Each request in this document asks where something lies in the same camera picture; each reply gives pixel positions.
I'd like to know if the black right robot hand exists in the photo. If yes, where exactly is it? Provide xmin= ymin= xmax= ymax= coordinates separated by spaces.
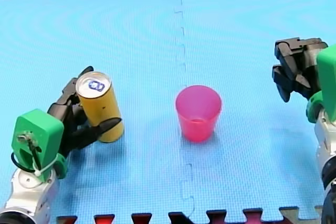
xmin=271 ymin=37 xmax=329 ymax=103

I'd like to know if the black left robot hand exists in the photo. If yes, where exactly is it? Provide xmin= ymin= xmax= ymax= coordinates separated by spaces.
xmin=47 ymin=66 xmax=123 ymax=161

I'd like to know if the yellow drink can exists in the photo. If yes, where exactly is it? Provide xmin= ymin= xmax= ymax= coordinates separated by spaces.
xmin=75 ymin=71 xmax=125 ymax=144

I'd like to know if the pink plastic cup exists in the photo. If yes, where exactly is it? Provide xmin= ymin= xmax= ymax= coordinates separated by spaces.
xmin=175 ymin=84 xmax=223 ymax=143

